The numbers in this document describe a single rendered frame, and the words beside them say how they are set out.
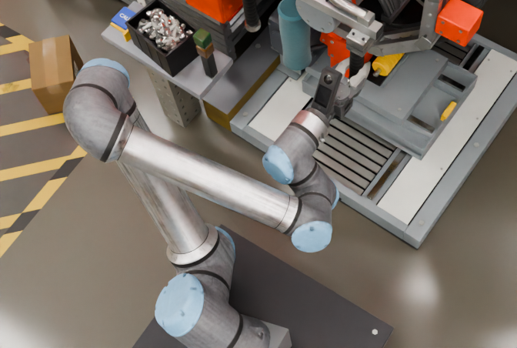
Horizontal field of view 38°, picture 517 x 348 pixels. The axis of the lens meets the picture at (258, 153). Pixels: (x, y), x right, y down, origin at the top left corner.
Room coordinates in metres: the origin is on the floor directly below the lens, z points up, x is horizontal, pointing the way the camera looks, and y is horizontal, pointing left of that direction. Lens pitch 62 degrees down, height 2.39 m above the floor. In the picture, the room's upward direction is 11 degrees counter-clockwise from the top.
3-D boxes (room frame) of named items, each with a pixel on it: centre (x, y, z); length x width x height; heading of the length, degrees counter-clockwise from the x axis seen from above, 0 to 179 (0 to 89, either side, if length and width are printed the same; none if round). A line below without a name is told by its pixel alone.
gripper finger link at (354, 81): (1.00, -0.29, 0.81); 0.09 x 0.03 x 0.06; 125
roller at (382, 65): (1.29, -0.50, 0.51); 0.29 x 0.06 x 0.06; 133
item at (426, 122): (1.39, -0.50, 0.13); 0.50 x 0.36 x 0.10; 43
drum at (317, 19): (1.26, -0.29, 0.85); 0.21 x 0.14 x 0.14; 133
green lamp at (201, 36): (1.35, 0.10, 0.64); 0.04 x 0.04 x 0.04; 43
